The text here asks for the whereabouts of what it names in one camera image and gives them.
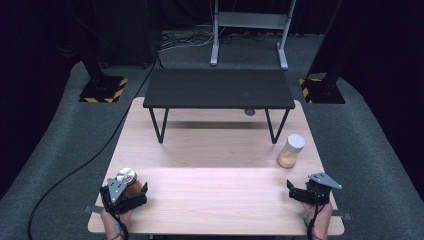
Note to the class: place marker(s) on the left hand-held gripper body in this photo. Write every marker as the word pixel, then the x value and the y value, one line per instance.
pixel 116 195

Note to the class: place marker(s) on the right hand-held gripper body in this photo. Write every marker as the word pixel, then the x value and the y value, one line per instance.
pixel 320 190

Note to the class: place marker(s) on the brown spice jar silver lid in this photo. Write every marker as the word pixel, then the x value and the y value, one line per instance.
pixel 128 180

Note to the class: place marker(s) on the yellow spice jar white lid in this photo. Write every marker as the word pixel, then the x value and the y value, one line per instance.
pixel 292 151

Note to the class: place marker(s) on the person's left hand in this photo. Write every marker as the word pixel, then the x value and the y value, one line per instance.
pixel 115 223

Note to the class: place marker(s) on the grey round table grommet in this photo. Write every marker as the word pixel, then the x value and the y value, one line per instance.
pixel 249 112

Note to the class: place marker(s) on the black stand with striped base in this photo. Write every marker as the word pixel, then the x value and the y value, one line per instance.
pixel 103 88
pixel 321 90

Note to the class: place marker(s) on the desk with grey metal legs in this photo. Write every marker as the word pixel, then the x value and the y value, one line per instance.
pixel 250 20

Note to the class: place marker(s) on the grey table bracket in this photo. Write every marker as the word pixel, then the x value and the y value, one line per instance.
pixel 91 209
pixel 345 216

